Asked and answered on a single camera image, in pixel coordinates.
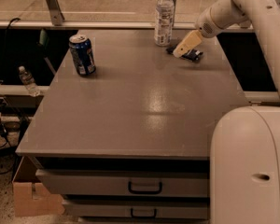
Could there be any blue soda can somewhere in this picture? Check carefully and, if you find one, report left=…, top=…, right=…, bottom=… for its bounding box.
left=69, top=34, right=96, bottom=77

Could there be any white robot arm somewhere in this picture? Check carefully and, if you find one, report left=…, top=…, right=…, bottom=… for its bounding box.
left=174, top=0, right=280, bottom=224

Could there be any grey drawer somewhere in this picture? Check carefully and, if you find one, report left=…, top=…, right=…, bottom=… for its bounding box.
left=36, top=169, right=209, bottom=198
left=63, top=200, right=209, bottom=219

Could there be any clear plastic water bottle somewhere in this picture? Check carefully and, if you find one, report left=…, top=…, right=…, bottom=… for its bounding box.
left=154, top=0, right=175, bottom=47

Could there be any black cable left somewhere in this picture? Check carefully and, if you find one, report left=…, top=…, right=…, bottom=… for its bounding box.
left=0, top=17, right=29, bottom=175

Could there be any left metal rail bracket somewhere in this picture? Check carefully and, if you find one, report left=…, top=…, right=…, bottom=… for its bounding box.
left=46, top=0, right=64, bottom=26

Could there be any grey drawer cabinet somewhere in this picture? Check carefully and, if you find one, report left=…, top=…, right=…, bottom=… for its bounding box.
left=18, top=30, right=246, bottom=224

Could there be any top grey drawer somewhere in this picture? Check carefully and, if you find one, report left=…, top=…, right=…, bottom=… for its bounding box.
left=36, top=169, right=209, bottom=198

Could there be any green handled tool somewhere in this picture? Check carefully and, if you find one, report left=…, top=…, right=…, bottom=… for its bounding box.
left=37, top=29, right=56, bottom=75

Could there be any dark blue rxbar wrapper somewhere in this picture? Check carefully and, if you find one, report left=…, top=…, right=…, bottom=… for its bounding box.
left=166, top=45, right=203, bottom=62

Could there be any brown cardboard box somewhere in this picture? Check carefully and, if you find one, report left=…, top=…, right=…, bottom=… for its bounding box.
left=12, top=157, right=64, bottom=217

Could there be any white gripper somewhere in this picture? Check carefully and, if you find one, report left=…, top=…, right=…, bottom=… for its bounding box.
left=173, top=7, right=223, bottom=58

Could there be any small clear bottle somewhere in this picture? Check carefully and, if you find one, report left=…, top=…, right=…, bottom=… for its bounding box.
left=19, top=66, right=40, bottom=97

